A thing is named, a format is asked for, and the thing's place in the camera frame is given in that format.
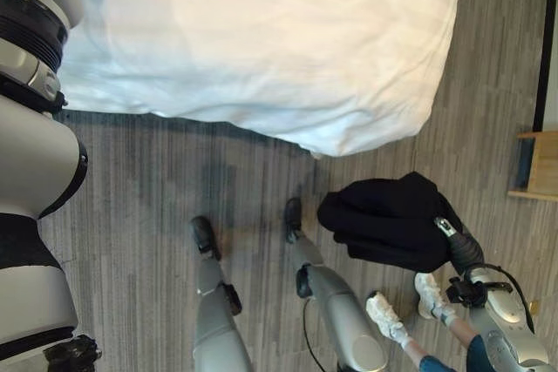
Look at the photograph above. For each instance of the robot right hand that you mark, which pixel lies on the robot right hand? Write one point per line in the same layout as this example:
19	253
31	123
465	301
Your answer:
466	248

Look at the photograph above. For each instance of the black garment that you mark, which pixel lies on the black garment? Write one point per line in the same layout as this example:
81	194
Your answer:
388	219

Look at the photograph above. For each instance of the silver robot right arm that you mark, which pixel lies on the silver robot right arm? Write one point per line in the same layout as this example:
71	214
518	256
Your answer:
505	311

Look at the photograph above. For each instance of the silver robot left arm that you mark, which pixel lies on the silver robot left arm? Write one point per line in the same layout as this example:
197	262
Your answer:
26	163

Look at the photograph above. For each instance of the bed with white duvet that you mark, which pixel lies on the bed with white duvet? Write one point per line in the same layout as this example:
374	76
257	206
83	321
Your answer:
261	41

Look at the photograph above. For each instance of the white sneaker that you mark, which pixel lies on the white sneaker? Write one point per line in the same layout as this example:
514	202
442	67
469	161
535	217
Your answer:
429	293
383	313

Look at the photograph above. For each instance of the person's leg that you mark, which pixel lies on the person's leg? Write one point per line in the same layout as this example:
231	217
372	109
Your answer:
420	356
466	337

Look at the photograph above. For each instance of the wooden furniture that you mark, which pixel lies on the wooden furniture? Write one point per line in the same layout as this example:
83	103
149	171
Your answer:
542	167

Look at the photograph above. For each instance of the silver robot right leg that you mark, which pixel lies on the silver robot right leg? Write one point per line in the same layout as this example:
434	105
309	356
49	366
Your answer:
335	302

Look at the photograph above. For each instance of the silver robot leg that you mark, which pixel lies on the silver robot leg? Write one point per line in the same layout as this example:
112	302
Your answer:
335	302
213	302

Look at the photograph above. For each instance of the silver robot left leg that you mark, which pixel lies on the silver robot left leg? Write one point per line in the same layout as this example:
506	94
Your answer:
213	302

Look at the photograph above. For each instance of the black vertical frame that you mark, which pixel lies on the black vertical frame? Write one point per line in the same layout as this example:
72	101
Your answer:
545	62

